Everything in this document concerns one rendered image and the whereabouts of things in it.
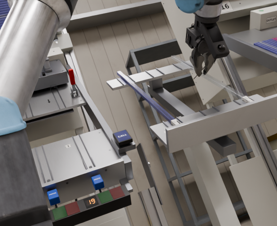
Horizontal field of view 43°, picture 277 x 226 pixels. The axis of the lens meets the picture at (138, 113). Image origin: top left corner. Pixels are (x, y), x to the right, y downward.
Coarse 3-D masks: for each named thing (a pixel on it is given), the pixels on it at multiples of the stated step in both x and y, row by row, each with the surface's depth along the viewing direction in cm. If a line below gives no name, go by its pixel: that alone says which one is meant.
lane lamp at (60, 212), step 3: (60, 207) 83; (63, 207) 83; (54, 210) 82; (57, 210) 82; (60, 210) 82; (63, 210) 82; (54, 213) 81; (57, 213) 81; (60, 213) 81; (63, 213) 81; (66, 213) 81; (54, 216) 81; (57, 216) 81; (60, 216) 80; (63, 216) 80; (66, 216) 80; (57, 219) 80
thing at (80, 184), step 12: (96, 168) 89; (108, 168) 90; (120, 168) 91; (60, 180) 86; (72, 180) 87; (84, 180) 89; (108, 180) 92; (60, 192) 88; (72, 192) 89; (84, 192) 90; (48, 204) 88
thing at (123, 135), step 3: (117, 132) 97; (120, 132) 97; (123, 132) 97; (126, 132) 97; (117, 135) 96; (120, 135) 96; (123, 135) 96; (126, 135) 96; (117, 138) 95; (120, 138) 95; (123, 138) 95; (126, 138) 95; (129, 138) 95; (120, 141) 94
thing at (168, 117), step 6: (120, 72) 126; (126, 78) 121; (132, 84) 115; (138, 90) 111; (144, 96) 106; (150, 102) 102; (156, 108) 99; (162, 108) 98; (162, 114) 96; (168, 114) 95; (168, 120) 93
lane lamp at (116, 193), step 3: (111, 189) 86; (114, 189) 86; (117, 189) 86; (120, 189) 86; (111, 192) 86; (114, 192) 86; (117, 192) 85; (120, 192) 85; (111, 195) 85; (114, 195) 85; (117, 195) 85; (120, 195) 85; (123, 195) 84; (114, 198) 84; (117, 198) 84
